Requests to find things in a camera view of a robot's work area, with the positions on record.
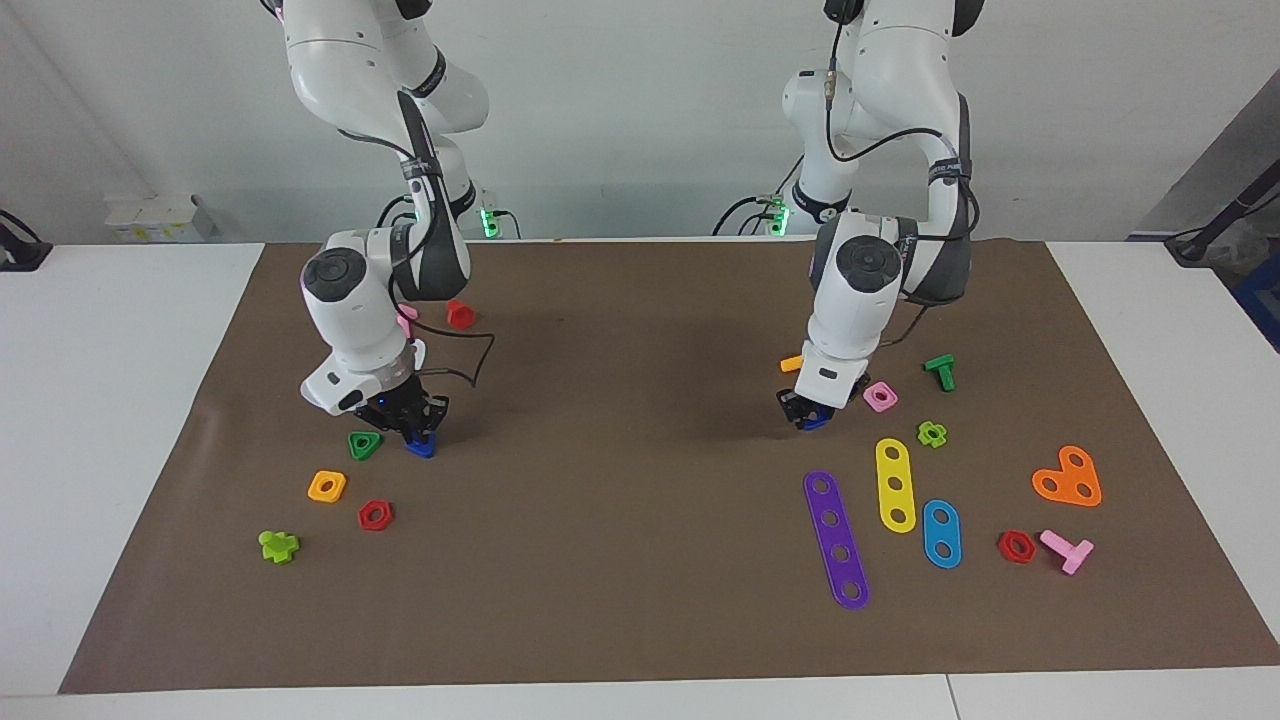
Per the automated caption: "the yellow three-hole plate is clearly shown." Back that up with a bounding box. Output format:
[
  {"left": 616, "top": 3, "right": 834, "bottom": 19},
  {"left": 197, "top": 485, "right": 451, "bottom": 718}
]
[{"left": 875, "top": 438, "right": 918, "bottom": 535}]

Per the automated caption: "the orange heart-shaped plate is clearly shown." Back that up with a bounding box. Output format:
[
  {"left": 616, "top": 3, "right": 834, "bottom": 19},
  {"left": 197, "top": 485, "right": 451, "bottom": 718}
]
[{"left": 1031, "top": 445, "right": 1103, "bottom": 508}]

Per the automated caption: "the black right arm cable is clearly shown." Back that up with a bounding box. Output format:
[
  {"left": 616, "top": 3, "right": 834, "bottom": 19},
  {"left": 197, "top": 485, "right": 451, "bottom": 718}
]
[{"left": 338, "top": 90, "right": 497, "bottom": 391}]

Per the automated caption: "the blue crate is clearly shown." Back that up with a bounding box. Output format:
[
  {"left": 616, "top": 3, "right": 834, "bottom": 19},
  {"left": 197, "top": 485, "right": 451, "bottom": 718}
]
[{"left": 1232, "top": 252, "right": 1280, "bottom": 351}]

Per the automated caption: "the black stand with cables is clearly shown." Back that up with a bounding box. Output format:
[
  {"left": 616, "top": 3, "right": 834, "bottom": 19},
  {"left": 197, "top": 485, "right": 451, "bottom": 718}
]
[{"left": 1165, "top": 180, "right": 1280, "bottom": 267}]

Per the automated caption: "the purple four-hole plate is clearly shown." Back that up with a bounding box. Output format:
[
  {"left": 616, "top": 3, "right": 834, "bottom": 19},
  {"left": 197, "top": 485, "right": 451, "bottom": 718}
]
[{"left": 803, "top": 470, "right": 871, "bottom": 611}]

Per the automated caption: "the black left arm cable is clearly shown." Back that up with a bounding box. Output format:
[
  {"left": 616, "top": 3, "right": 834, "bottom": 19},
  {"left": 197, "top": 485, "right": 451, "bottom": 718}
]
[{"left": 822, "top": 0, "right": 983, "bottom": 351}]

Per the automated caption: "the black clamp mount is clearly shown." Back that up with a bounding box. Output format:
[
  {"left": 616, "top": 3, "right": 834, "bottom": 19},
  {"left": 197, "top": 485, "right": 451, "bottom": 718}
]
[{"left": 0, "top": 208, "right": 53, "bottom": 273}]

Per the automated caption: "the brown table mat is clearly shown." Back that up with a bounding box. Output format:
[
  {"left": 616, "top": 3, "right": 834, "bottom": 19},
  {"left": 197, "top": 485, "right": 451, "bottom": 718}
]
[{"left": 58, "top": 238, "right": 1280, "bottom": 695}]

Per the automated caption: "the white cardboard box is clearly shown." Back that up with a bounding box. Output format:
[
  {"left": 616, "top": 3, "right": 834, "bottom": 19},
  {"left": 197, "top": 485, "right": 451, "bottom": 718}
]
[{"left": 105, "top": 193, "right": 216, "bottom": 244}]

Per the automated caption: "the blue two-hole plate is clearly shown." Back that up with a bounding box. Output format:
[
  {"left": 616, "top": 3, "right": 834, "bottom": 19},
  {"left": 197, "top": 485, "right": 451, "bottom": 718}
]
[{"left": 922, "top": 499, "right": 963, "bottom": 570}]

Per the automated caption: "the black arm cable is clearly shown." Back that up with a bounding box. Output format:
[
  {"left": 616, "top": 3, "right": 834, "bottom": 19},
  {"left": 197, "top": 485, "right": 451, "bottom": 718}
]
[
  {"left": 338, "top": 90, "right": 497, "bottom": 391},
  {"left": 822, "top": 0, "right": 983, "bottom": 351}
]

